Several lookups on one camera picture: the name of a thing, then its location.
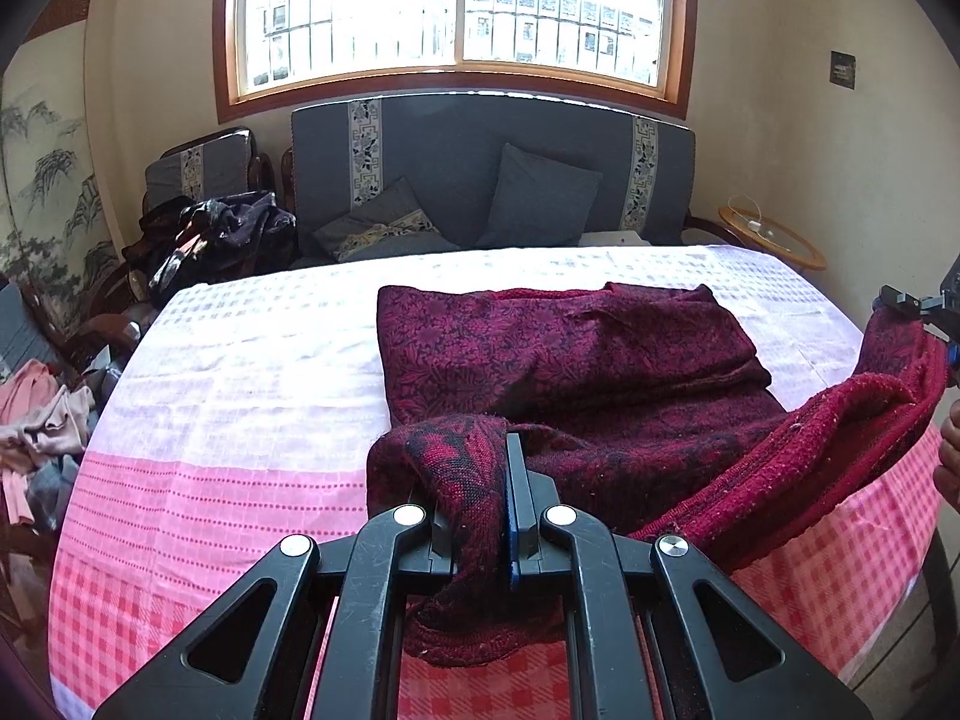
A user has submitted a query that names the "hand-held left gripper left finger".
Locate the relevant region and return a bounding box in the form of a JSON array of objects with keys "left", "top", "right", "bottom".
[{"left": 94, "top": 502, "right": 456, "bottom": 720}]

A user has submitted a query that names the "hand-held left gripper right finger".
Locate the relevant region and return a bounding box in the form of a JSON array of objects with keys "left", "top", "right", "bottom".
[{"left": 505, "top": 431, "right": 872, "bottom": 720}]

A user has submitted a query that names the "dark red patterned sweater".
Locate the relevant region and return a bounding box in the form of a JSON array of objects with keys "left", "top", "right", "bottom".
[{"left": 366, "top": 281, "right": 950, "bottom": 668}]

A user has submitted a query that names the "pile of pink clothes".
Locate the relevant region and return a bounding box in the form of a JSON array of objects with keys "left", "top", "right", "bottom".
[{"left": 0, "top": 358, "right": 96, "bottom": 530}]

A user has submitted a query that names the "pile of dark clothes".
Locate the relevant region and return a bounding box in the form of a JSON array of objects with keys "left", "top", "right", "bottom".
[{"left": 122, "top": 191, "right": 299, "bottom": 310}]

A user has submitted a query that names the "person's right hand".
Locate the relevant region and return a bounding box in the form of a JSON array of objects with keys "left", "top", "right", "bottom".
[{"left": 933, "top": 396, "right": 960, "bottom": 512}]

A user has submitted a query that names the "round glass side table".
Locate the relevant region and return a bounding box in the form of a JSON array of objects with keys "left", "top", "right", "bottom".
[{"left": 718, "top": 195, "right": 828, "bottom": 273}]

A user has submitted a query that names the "pink checked bed sheet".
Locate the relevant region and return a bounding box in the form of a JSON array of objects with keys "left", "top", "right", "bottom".
[{"left": 49, "top": 240, "right": 946, "bottom": 720}]

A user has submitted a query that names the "grey cushion with patterned band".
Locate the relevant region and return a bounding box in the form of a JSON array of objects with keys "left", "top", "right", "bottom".
[{"left": 311, "top": 176, "right": 462, "bottom": 265}]

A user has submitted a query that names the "plain grey cushion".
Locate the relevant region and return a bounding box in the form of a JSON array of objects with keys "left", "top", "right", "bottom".
[{"left": 476, "top": 142, "right": 605, "bottom": 250}]

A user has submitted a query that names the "grey wooden sofa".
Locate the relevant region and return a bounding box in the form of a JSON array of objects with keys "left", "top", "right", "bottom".
[{"left": 281, "top": 94, "right": 743, "bottom": 269}]

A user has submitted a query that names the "grey seat cushion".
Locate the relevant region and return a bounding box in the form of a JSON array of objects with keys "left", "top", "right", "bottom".
[{"left": 0, "top": 281, "right": 70, "bottom": 385}]

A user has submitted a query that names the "grey wooden armchair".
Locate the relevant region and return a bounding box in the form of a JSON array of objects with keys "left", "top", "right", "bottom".
[{"left": 141, "top": 127, "right": 277, "bottom": 241}]

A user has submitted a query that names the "wooden framed window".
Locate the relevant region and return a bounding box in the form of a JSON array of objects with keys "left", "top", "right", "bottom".
[{"left": 214, "top": 0, "right": 700, "bottom": 125}]

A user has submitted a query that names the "white charger cable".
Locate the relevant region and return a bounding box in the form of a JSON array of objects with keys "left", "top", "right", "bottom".
[{"left": 729, "top": 197, "right": 775, "bottom": 235}]

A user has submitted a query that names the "landscape painted wall screen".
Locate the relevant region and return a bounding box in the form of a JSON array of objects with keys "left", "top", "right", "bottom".
[{"left": 0, "top": 0, "right": 127, "bottom": 335}]

